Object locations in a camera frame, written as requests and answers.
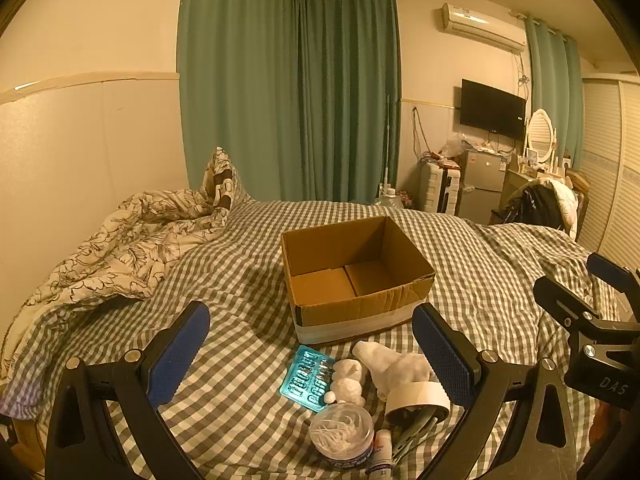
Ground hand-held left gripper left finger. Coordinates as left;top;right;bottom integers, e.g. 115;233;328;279
45;301;213;480

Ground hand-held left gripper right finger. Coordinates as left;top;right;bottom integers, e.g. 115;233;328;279
411;302;583;480

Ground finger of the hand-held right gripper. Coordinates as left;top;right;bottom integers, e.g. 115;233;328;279
532;276;607;333
586;252;640;322

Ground beige tape roll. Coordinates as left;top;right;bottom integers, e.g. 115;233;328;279
384;381;451;427

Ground white knitted glove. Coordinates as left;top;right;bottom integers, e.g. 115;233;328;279
352;340;437;402

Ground grey-green slim tool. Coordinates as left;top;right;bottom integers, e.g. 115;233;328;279
391;405;447;467

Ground white garment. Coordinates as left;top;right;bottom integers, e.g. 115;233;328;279
539;174;583;240

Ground black jacket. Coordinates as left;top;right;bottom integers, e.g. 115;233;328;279
499;180;572;235

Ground white louvred wardrobe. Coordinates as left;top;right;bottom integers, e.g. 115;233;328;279
575;71;640;281

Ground small white tube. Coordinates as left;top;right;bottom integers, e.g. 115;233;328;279
369;429;394;480

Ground beige dressing table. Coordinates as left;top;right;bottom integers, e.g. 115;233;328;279
491;166;538;226

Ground clear cotton swab jar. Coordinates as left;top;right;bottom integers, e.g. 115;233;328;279
309;402;375;472

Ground open cardboard box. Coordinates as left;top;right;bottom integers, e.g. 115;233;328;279
280;216;436;346

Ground floral quilt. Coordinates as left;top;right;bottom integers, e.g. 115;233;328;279
0;147;242;382

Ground teal blister pack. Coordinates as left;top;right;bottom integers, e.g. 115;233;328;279
280;344;337;414

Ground silver small fridge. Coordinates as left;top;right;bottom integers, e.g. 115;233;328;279
457;150;507;226

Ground white oval mirror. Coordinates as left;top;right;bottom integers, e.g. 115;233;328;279
524;108;557;166

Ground white suitcase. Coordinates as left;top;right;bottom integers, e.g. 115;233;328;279
419;162;462;216

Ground clear plastic bag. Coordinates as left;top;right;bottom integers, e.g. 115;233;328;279
439;134;482;162

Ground narrow green curtain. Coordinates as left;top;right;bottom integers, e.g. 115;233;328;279
524;16;586;172

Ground white air conditioner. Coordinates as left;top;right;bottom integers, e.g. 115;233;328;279
440;2;529;54

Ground wide green curtain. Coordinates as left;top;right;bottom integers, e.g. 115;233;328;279
177;0;402;206

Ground black wall television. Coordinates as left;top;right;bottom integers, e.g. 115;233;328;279
459;79;527;139

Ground hanging wall cables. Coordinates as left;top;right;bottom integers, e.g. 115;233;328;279
411;106;432;157

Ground white mop handle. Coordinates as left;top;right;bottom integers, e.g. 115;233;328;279
379;95;397;202

